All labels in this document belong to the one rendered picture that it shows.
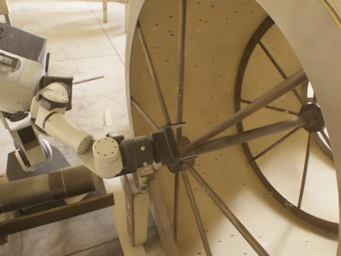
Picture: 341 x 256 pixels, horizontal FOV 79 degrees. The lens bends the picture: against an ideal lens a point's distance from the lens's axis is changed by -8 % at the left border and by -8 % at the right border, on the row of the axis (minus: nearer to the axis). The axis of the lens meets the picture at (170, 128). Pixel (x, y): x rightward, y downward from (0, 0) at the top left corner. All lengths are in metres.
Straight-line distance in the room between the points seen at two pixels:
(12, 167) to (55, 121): 1.48
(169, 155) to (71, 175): 0.40
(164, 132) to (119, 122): 1.94
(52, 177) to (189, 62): 1.25
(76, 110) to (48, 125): 2.13
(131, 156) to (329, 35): 0.49
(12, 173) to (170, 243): 1.47
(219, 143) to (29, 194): 0.80
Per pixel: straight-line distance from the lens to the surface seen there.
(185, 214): 1.73
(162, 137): 0.65
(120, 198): 1.71
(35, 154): 1.54
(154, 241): 1.77
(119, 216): 1.64
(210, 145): 1.05
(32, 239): 1.93
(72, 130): 0.66
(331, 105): 0.41
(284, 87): 0.48
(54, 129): 0.68
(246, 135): 1.18
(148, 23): 1.40
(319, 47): 0.42
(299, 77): 0.45
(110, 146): 0.58
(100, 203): 0.93
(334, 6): 0.42
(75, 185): 0.88
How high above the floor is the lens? 1.65
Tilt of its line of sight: 41 degrees down
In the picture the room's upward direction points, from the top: 9 degrees clockwise
